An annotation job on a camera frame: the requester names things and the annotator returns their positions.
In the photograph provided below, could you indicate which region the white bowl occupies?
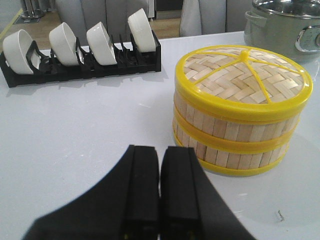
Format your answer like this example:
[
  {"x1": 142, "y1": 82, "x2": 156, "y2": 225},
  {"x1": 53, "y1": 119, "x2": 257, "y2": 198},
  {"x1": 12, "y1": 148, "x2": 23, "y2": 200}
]
[
  {"x1": 2, "y1": 29, "x2": 33, "y2": 75},
  {"x1": 127, "y1": 8, "x2": 156, "y2": 53},
  {"x1": 49, "y1": 22, "x2": 79, "y2": 66},
  {"x1": 86, "y1": 21, "x2": 117, "y2": 66}
]

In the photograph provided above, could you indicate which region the black dish rack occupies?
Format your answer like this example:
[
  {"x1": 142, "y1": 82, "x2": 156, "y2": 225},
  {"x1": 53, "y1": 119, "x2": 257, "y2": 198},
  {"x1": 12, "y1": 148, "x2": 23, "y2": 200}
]
[{"x1": 0, "y1": 33, "x2": 162, "y2": 88}]

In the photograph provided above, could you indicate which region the glass pot lid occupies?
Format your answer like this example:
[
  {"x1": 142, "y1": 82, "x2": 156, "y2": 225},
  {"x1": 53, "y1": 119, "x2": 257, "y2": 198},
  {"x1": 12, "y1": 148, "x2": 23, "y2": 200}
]
[{"x1": 252, "y1": 0, "x2": 320, "y2": 19}]

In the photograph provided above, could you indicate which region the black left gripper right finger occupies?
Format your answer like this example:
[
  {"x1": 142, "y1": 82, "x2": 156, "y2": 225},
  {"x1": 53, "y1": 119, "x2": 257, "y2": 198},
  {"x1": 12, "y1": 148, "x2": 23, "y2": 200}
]
[{"x1": 160, "y1": 146, "x2": 254, "y2": 240}]

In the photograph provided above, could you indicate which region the right grey chair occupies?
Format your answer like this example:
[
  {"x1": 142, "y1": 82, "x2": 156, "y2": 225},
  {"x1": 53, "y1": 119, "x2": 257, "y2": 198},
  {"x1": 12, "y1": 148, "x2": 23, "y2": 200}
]
[{"x1": 179, "y1": 0, "x2": 252, "y2": 37}]

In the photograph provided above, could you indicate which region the bamboo steamer tier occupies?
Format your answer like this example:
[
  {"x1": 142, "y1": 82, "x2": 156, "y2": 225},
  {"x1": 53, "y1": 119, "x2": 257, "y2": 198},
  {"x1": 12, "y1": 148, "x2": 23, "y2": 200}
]
[
  {"x1": 173, "y1": 92, "x2": 300, "y2": 154},
  {"x1": 173, "y1": 129, "x2": 288, "y2": 177}
]

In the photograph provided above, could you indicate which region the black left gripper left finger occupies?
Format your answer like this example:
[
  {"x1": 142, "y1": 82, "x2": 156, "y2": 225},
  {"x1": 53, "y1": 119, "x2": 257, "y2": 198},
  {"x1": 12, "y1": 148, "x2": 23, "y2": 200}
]
[{"x1": 23, "y1": 145, "x2": 159, "y2": 240}]

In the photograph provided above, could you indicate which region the woven bamboo steamer lid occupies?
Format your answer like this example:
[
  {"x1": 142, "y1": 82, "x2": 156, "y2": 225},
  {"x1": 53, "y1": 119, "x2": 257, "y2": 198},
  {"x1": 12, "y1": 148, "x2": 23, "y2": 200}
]
[{"x1": 175, "y1": 45, "x2": 313, "y2": 123}]

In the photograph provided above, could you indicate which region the green electric cooking pot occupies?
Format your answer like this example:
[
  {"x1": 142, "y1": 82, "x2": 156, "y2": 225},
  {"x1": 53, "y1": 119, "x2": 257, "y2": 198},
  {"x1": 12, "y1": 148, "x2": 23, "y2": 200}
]
[{"x1": 244, "y1": 8, "x2": 320, "y2": 63}]

